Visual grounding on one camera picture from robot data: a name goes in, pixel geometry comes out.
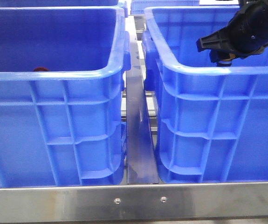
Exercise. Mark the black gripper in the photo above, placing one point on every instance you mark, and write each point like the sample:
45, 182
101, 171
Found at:
247, 32

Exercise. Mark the yellow mushroom push button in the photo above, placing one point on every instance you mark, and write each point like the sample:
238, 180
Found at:
222, 59

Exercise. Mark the red mushroom push button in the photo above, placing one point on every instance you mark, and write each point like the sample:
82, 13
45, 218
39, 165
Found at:
38, 69

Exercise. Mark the right blue plastic crate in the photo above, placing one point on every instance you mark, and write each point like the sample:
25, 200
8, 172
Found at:
212, 121

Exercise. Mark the blue plastic crate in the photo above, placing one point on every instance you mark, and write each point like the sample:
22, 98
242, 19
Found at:
212, 121
62, 127

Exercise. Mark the rear right blue crate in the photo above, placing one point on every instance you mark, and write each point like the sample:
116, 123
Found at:
138, 6

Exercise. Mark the metal divider bar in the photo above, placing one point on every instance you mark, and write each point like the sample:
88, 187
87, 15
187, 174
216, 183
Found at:
141, 163

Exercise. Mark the left blue plastic crate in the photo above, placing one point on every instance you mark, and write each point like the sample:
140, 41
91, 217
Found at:
62, 127

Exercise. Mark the rear left blue crate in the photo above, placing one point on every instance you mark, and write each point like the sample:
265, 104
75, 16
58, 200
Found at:
66, 3

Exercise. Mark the steel front rail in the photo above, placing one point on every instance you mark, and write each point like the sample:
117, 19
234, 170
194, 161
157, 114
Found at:
138, 202

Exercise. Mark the right rail screw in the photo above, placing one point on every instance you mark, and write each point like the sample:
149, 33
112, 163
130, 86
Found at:
163, 199

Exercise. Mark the rail screw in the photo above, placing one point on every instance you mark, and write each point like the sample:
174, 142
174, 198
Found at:
117, 200
163, 199

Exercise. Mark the left rail screw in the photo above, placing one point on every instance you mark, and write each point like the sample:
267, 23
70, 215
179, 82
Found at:
117, 200

